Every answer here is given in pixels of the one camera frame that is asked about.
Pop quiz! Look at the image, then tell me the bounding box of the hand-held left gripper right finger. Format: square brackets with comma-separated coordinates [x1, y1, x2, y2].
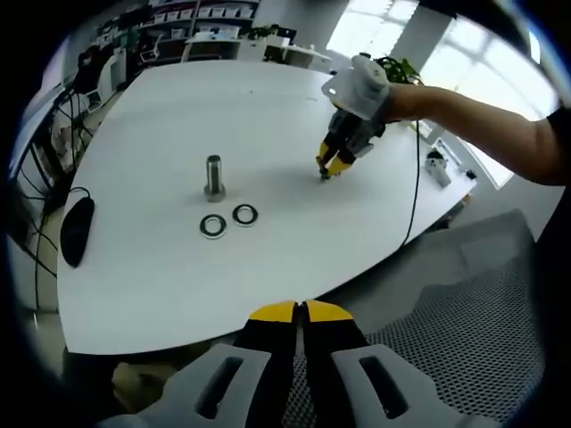
[302, 299, 465, 428]

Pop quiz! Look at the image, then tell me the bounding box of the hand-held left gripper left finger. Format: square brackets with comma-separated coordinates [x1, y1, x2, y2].
[151, 300, 299, 428]

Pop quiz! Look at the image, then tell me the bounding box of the large steel washer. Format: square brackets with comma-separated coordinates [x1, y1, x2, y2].
[231, 203, 259, 228]
[199, 213, 229, 242]

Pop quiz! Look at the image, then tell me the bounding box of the thick threaded steel stud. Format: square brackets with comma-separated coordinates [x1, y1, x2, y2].
[203, 153, 228, 204]

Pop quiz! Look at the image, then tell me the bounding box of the small white device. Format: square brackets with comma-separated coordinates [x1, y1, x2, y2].
[425, 149, 452, 187]

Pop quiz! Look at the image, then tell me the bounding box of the long white desk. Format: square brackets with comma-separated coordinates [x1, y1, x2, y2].
[181, 33, 335, 69]

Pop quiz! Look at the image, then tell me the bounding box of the small green potted plant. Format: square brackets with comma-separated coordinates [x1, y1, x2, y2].
[246, 23, 281, 42]

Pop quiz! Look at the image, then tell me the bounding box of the grey mesh office chair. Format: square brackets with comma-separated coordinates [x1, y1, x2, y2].
[356, 208, 552, 424]

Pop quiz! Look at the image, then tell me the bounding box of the shelf with white boxes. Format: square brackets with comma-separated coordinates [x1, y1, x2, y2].
[145, 0, 261, 42]

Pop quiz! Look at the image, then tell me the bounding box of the white office chair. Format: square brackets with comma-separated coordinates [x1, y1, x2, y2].
[139, 33, 165, 64]

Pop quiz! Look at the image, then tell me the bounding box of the black computer mouse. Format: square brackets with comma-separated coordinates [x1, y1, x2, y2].
[59, 197, 96, 269]

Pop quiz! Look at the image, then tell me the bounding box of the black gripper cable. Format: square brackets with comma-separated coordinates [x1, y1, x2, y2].
[399, 118, 423, 249]

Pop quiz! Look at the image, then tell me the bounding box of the black mouse cable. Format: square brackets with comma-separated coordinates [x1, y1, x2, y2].
[65, 185, 92, 204]

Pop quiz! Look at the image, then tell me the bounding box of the bundle of black cables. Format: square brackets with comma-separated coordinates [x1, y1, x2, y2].
[16, 86, 93, 280]

